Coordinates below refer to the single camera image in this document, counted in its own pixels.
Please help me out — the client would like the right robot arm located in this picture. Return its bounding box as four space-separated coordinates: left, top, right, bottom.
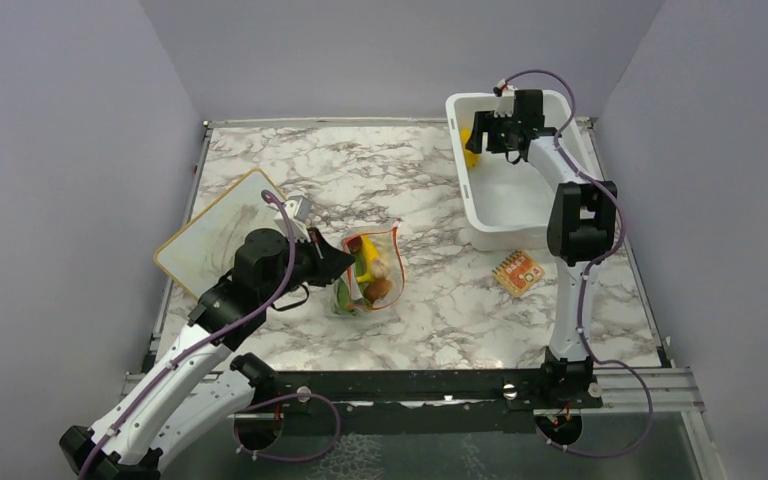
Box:
465 87 617 407

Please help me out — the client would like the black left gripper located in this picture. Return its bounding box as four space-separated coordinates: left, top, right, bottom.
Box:
261 227 356 306

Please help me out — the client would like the green leafy vegetable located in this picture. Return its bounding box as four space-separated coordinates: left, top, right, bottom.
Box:
332 254 370 316

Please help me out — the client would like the white yellow-edged cutting board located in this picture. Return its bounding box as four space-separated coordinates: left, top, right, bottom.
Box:
154 169 286 298

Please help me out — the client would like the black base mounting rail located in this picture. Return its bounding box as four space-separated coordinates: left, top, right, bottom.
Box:
233 368 603 439

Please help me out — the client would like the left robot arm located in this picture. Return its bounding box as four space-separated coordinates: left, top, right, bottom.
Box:
59 228 355 479

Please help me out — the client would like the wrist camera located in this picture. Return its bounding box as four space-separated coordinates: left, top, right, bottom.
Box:
493 80 516 118
272 194 313 242

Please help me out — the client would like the white plastic bin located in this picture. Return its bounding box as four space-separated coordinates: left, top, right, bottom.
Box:
445 90 604 252

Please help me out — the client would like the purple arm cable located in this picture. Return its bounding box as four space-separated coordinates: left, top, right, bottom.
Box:
77 190 299 480
499 69 656 460

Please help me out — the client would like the yellow banana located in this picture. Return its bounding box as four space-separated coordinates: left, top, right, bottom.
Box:
357 235 380 283

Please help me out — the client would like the clear orange zip top bag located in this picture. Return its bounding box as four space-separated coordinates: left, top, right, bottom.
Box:
331 219 406 316

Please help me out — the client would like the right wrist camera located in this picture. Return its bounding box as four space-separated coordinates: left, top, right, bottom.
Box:
493 80 516 118

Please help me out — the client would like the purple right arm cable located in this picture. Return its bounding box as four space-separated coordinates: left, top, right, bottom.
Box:
499 69 656 460

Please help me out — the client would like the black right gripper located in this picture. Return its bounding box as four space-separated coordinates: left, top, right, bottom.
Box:
464 111 519 155

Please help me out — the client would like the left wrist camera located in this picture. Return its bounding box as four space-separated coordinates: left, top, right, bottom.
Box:
272 194 313 242

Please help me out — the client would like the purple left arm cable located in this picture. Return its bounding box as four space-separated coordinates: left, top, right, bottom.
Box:
77 190 299 480

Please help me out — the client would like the yellow lemon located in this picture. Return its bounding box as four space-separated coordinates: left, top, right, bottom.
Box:
459 129 481 170

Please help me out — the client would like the dark brown chestnut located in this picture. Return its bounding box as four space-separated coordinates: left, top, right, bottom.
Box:
346 235 363 254

